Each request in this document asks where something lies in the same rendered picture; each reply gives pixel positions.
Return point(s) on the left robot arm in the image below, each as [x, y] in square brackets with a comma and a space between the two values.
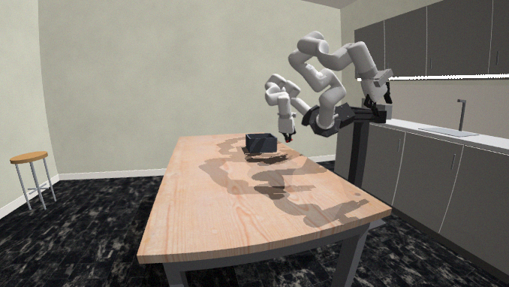
[314, 44]

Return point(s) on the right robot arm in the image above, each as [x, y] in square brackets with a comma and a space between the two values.
[274, 86]

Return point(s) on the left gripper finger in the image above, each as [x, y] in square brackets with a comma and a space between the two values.
[368, 103]
[387, 94]

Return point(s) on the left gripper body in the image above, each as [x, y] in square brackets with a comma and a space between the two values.
[375, 93]

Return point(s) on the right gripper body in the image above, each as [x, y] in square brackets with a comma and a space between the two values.
[286, 125]

